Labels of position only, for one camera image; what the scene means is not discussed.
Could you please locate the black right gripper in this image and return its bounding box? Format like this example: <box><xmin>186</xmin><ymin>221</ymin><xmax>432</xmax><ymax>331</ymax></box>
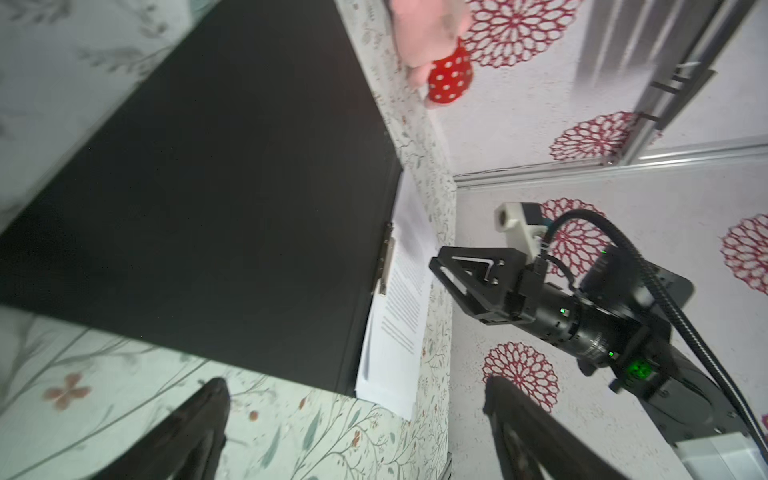
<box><xmin>429</xmin><ymin>246</ymin><xmax>639</xmax><ymax>368</ymax></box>

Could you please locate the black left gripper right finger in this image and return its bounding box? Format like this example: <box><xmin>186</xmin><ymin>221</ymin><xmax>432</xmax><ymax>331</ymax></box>
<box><xmin>483</xmin><ymin>376</ymin><xmax>625</xmax><ymax>479</ymax></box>

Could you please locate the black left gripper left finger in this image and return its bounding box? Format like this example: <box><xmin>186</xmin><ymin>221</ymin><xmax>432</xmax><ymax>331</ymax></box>
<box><xmin>93</xmin><ymin>377</ymin><xmax>231</xmax><ymax>480</ymax></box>

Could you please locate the white printed paper sheet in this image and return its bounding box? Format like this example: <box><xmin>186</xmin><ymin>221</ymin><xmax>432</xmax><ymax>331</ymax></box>
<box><xmin>355</xmin><ymin>172</ymin><xmax>439</xmax><ymax>421</ymax></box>

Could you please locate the teal folder with black inside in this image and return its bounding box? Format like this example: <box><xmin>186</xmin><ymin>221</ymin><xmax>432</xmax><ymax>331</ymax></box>
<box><xmin>1</xmin><ymin>1</ymin><xmax>401</xmax><ymax>395</ymax></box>

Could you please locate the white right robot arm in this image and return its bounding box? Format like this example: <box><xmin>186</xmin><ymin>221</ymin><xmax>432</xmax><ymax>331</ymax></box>
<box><xmin>430</xmin><ymin>242</ymin><xmax>767</xmax><ymax>479</ymax></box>

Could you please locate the metal folder clip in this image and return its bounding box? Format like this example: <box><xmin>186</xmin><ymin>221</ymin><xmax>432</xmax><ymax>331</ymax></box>
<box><xmin>373</xmin><ymin>222</ymin><xmax>396</xmax><ymax>295</ymax></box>

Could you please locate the pink plush pig toy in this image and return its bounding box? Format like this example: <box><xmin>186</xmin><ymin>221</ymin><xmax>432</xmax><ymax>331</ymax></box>
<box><xmin>389</xmin><ymin>0</ymin><xmax>474</xmax><ymax>109</ymax></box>

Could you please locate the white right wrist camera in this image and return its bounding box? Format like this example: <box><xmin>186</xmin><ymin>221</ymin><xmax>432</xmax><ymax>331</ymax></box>
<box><xmin>494</xmin><ymin>202</ymin><xmax>548</xmax><ymax>264</ymax></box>

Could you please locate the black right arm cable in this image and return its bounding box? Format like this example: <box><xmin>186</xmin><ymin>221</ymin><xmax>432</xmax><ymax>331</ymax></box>
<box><xmin>536</xmin><ymin>208</ymin><xmax>768</xmax><ymax>457</ymax></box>

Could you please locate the grey slotted wall shelf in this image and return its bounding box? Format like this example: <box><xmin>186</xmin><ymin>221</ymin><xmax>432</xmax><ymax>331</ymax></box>
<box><xmin>606</xmin><ymin>0</ymin><xmax>758</xmax><ymax>167</ymax></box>

